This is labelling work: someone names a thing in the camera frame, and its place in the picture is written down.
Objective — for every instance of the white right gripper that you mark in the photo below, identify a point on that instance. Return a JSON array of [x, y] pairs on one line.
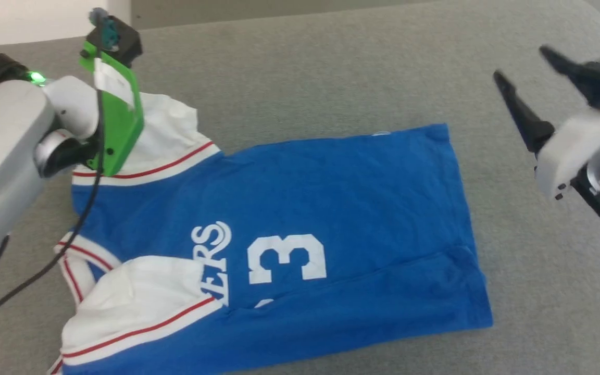
[[576, 151]]

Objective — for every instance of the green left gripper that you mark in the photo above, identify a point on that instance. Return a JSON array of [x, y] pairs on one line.
[[123, 125]]

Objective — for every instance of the blue white basketball jersey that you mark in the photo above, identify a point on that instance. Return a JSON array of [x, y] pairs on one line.
[[331, 208]]

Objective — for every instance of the white box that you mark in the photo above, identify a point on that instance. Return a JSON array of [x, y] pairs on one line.
[[45, 21]]

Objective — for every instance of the grey fabric sofa cushion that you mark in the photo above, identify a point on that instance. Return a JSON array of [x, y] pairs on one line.
[[331, 62]]

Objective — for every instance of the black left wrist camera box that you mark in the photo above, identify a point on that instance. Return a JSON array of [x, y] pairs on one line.
[[123, 41]]

